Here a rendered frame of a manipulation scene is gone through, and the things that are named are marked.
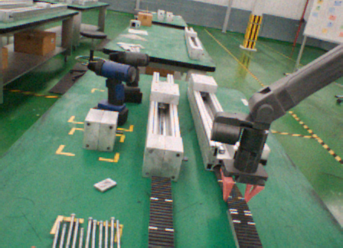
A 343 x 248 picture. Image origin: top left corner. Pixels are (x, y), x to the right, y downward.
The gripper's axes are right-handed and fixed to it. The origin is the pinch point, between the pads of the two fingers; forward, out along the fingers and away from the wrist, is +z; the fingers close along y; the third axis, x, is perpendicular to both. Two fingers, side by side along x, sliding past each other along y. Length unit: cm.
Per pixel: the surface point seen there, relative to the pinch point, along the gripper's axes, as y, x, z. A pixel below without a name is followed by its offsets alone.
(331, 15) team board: -293, -545, -59
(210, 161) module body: 3.8, -18.3, 0.4
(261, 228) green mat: -5.8, 6.4, 3.2
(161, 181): 19.0, -3.1, -0.1
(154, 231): 20.5, 15.6, -0.2
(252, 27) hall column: -284, -992, 9
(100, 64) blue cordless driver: 43, -45, -17
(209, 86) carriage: -2, -75, -8
